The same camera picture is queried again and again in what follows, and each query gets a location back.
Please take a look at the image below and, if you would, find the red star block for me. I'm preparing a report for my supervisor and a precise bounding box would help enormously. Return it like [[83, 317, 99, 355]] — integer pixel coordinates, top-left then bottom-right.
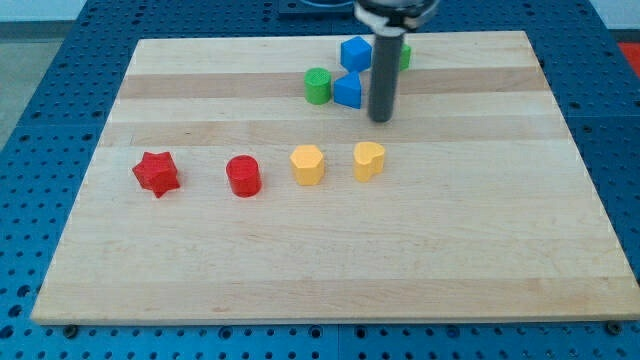
[[132, 152, 180, 198]]

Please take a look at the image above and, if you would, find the green block behind rod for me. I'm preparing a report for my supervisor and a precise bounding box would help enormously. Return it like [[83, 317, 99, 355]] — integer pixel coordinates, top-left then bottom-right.
[[399, 44, 412, 71]]

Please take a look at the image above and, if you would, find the green cylinder block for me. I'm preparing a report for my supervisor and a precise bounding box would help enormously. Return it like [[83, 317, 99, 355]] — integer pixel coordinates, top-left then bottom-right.
[[304, 67, 332, 105]]

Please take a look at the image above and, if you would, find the wooden board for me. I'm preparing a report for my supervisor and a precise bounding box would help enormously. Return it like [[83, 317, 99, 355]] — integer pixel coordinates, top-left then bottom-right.
[[31, 31, 639, 326]]

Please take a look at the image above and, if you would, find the yellow hexagon block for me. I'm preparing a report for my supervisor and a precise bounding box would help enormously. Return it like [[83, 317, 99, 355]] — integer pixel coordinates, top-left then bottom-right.
[[289, 145, 325, 186]]

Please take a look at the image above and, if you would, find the yellow heart block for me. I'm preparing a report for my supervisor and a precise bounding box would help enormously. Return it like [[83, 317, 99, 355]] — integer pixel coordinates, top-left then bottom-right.
[[353, 142, 386, 182]]

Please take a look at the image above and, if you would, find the blue cube block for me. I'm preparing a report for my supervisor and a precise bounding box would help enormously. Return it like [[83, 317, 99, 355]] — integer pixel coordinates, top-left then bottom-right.
[[340, 36, 372, 72]]

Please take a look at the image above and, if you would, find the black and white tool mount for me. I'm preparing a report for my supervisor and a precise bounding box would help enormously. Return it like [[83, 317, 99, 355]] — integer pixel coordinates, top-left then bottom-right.
[[354, 0, 440, 36]]

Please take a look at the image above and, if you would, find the red cylinder block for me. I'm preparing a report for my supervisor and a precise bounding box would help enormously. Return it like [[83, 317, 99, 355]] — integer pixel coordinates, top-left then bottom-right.
[[226, 155, 262, 197]]

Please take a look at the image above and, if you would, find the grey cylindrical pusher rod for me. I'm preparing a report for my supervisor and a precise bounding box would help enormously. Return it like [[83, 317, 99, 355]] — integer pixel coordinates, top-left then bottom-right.
[[367, 34, 404, 123]]

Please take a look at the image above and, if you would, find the blue triangle block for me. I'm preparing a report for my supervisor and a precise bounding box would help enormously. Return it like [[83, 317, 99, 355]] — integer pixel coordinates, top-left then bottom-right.
[[333, 72, 362, 109]]

